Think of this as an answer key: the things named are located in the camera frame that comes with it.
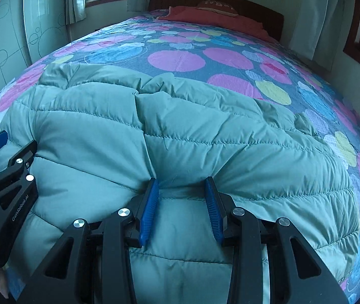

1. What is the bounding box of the brown embroidered cushion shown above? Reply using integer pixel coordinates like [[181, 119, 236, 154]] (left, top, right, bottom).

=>
[[196, 0, 238, 16]]

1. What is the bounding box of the white patterned wardrobe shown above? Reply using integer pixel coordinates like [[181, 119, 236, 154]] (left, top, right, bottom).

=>
[[0, 0, 68, 90]]

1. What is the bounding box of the dark wooden headboard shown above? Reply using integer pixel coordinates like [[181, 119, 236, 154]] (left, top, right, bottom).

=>
[[148, 0, 285, 42]]

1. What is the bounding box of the white curtain right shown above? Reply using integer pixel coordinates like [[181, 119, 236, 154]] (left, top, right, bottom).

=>
[[288, 0, 343, 71]]

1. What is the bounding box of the teal quilted down jacket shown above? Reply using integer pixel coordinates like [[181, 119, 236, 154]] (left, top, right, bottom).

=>
[[1, 64, 360, 303]]

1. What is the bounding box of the red pillow blanket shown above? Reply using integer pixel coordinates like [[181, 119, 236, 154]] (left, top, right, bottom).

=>
[[158, 6, 277, 43]]

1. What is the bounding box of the colourful polka dot bedspread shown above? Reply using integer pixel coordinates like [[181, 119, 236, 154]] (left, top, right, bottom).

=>
[[0, 10, 360, 303]]

